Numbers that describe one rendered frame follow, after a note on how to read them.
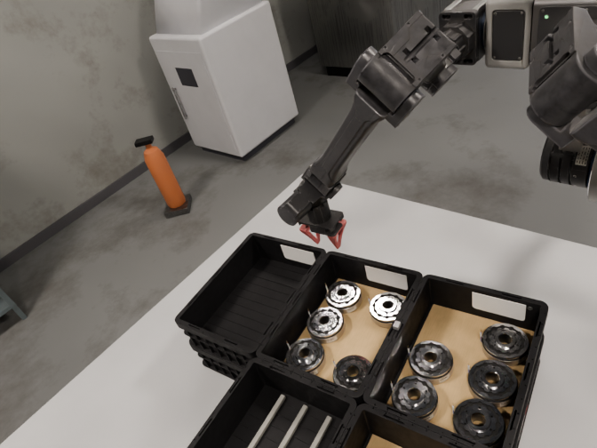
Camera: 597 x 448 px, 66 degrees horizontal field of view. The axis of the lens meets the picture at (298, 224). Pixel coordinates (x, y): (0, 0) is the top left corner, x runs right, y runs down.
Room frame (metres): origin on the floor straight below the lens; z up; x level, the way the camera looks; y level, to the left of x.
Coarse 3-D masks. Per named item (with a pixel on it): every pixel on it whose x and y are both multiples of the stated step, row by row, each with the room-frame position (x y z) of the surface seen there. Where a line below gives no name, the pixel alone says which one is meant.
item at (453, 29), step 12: (444, 12) 1.04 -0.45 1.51; (456, 12) 1.02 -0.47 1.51; (468, 12) 1.00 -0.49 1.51; (444, 24) 1.04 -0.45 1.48; (456, 24) 1.00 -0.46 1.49; (468, 24) 1.00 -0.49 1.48; (456, 36) 0.97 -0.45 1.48; (468, 36) 0.97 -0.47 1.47; (468, 48) 0.97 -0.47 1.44; (456, 60) 0.96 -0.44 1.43; (468, 60) 1.01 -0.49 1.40
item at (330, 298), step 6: (336, 282) 0.97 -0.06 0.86; (342, 282) 0.97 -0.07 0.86; (348, 282) 0.96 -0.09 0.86; (330, 288) 0.96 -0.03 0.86; (336, 288) 0.95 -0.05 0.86; (354, 288) 0.93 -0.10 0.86; (330, 294) 0.93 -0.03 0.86; (354, 294) 0.91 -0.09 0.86; (330, 300) 0.91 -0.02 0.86; (336, 300) 0.90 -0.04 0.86; (342, 300) 0.90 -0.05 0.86; (348, 300) 0.89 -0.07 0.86; (354, 300) 0.88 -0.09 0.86; (336, 306) 0.88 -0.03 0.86; (342, 306) 0.88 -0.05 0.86; (348, 306) 0.87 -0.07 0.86
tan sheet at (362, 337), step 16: (368, 288) 0.94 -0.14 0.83; (368, 304) 0.88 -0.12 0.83; (352, 320) 0.84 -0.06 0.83; (368, 320) 0.83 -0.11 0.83; (304, 336) 0.84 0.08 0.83; (352, 336) 0.79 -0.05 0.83; (368, 336) 0.78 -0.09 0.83; (384, 336) 0.76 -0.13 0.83; (336, 352) 0.76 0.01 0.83; (352, 352) 0.74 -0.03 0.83; (368, 352) 0.73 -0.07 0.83
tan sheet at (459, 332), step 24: (432, 312) 0.79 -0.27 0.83; (456, 312) 0.77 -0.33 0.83; (432, 336) 0.72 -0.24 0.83; (456, 336) 0.70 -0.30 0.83; (528, 336) 0.64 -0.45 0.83; (408, 360) 0.67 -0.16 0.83; (432, 360) 0.65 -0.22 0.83; (456, 360) 0.63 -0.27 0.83; (480, 360) 0.61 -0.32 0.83; (456, 384) 0.57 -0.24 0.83; (504, 408) 0.49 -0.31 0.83
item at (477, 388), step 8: (488, 360) 0.59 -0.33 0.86; (496, 360) 0.58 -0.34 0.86; (472, 368) 0.58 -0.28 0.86; (480, 368) 0.58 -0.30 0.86; (488, 368) 0.57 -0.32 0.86; (496, 368) 0.56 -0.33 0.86; (504, 368) 0.56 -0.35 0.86; (472, 376) 0.56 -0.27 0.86; (480, 376) 0.56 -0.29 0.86; (504, 376) 0.54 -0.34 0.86; (512, 376) 0.53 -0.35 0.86; (472, 384) 0.54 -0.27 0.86; (480, 384) 0.54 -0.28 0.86; (504, 384) 0.52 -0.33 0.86; (512, 384) 0.52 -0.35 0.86; (480, 392) 0.52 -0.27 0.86; (488, 392) 0.52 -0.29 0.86; (496, 392) 0.51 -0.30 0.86; (504, 392) 0.51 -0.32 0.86; (512, 392) 0.50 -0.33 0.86; (496, 400) 0.50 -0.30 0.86
